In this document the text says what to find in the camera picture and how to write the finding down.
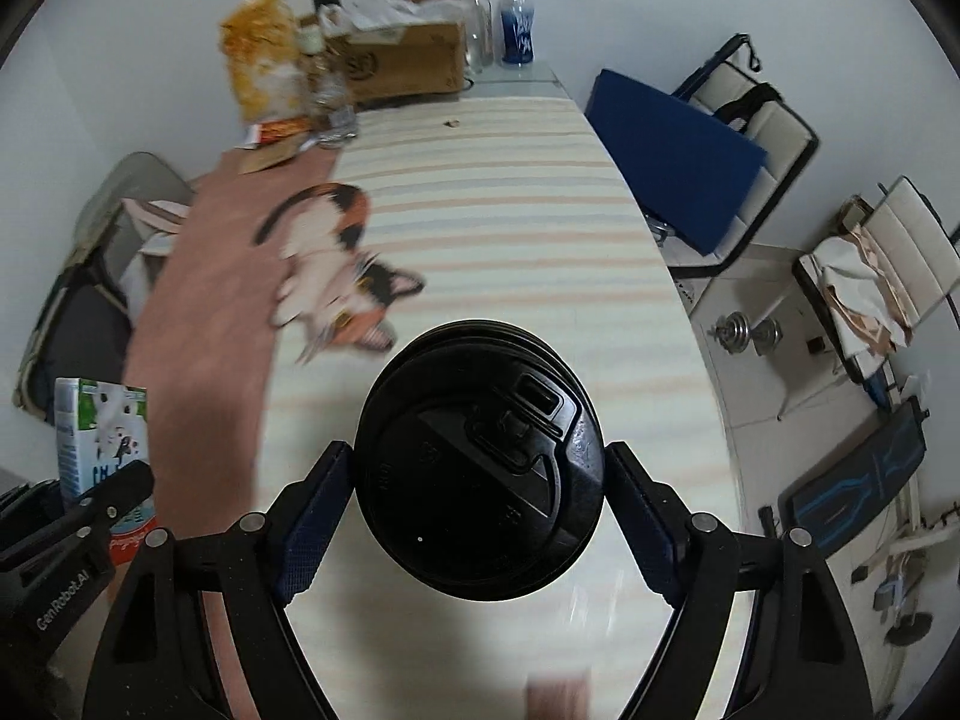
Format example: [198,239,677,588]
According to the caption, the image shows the white milk carton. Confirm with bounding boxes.
[52,375,160,568]

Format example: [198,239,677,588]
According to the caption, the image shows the black blue exercise board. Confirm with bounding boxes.
[773,395,929,557]

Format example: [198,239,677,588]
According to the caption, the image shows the pink brown tablecloth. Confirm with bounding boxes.
[122,145,347,720]

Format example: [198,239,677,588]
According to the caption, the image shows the silver dumbbell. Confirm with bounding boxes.
[708,312,782,356]

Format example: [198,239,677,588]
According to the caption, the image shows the grey chair with bag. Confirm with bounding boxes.
[13,151,194,424]

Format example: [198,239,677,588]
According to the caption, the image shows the calico cat picture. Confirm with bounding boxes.
[252,182,427,364]

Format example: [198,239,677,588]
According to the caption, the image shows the striped cream tablecloth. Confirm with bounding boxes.
[288,98,740,718]

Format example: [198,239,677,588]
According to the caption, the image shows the yellow snack bag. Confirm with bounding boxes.
[220,0,304,125]

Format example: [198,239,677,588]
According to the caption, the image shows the cardboard box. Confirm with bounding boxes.
[313,0,467,104]

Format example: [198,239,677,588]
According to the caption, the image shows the clear glass bottle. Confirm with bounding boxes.
[462,0,493,71]

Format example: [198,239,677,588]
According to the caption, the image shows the blue plastic bottle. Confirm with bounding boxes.
[500,0,535,67]

